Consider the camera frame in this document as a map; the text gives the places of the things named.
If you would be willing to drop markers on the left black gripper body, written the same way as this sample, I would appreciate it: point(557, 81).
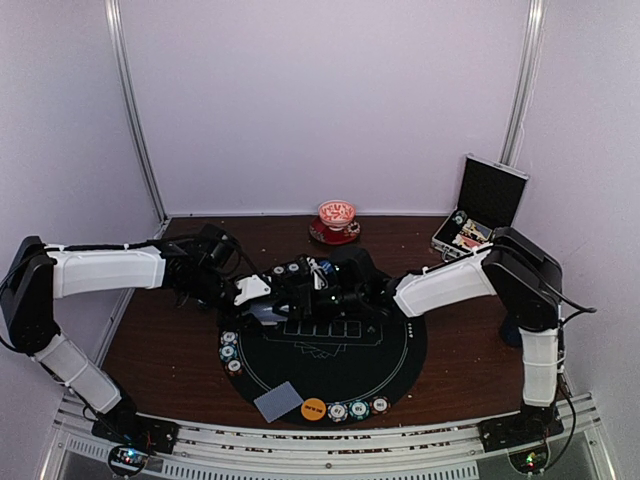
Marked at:
point(207, 286)

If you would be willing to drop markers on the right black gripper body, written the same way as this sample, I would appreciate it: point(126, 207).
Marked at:
point(350, 300)

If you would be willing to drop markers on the blue small blind button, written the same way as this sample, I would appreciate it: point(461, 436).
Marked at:
point(327, 267)

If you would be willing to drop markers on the orange chip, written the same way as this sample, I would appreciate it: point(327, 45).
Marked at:
point(234, 367)
point(379, 405)
point(278, 270)

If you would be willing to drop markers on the grey card deck box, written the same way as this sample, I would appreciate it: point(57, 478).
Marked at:
point(264, 314)

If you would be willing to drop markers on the blue white chip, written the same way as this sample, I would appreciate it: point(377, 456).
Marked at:
point(337, 412)
point(229, 338)

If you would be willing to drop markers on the orange big blind button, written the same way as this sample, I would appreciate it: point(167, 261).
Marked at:
point(313, 409)

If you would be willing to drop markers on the card dealt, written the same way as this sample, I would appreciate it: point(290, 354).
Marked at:
point(278, 401)

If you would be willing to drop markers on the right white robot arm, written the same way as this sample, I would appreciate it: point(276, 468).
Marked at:
point(511, 269)

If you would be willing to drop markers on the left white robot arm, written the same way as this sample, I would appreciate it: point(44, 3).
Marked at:
point(46, 279)

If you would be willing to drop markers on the red floral saucer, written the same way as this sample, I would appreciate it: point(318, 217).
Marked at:
point(324, 234)

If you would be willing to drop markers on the red patterned bowl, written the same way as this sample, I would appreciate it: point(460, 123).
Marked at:
point(336, 214)

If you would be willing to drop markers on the round black poker mat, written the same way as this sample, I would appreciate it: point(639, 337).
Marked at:
point(340, 360)

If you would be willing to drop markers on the red playing card deck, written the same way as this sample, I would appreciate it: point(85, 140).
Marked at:
point(465, 242)

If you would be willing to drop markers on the chip roll in case left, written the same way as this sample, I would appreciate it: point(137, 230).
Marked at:
point(459, 218)

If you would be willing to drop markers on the playing card deck in case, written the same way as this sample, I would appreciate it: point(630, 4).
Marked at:
point(477, 230)

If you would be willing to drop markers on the aluminium poker case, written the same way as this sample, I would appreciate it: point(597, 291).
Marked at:
point(490, 194)

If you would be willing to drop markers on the dark blue mug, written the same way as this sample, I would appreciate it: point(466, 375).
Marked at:
point(509, 332)

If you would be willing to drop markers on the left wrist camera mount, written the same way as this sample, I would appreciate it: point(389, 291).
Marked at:
point(249, 288)

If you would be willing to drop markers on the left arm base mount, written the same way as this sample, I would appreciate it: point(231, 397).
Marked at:
point(137, 438)

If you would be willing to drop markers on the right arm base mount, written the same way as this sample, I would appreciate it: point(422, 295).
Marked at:
point(526, 434)

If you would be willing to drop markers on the left aluminium frame post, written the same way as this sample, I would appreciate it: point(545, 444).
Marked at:
point(117, 36)

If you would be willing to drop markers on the aluminium frame post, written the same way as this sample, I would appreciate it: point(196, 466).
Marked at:
point(525, 82)
point(117, 36)

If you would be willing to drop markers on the right aluminium frame post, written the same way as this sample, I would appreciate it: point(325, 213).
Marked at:
point(525, 82)

